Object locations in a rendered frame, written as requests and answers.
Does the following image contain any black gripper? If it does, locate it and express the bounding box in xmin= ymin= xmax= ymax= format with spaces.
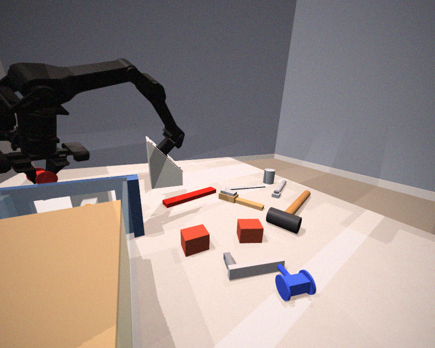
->
xmin=0 ymin=127 xmax=90 ymax=184

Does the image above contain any dark grey cylinder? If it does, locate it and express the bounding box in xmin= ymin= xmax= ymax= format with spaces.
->
xmin=263 ymin=169 xmax=275 ymax=184

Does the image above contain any orange-red box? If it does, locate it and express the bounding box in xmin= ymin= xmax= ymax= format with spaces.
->
xmin=236 ymin=219 xmax=263 ymax=243
xmin=181 ymin=224 xmax=210 ymax=257

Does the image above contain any black mallet with wooden handle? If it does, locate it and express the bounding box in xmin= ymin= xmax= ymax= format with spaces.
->
xmin=266 ymin=190 xmax=311 ymax=234

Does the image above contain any grey crank handle with blue knob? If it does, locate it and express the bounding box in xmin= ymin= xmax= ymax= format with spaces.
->
xmin=223 ymin=252 xmax=316 ymax=301

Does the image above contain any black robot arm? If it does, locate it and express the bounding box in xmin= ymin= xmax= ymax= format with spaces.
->
xmin=0 ymin=58 xmax=185 ymax=156

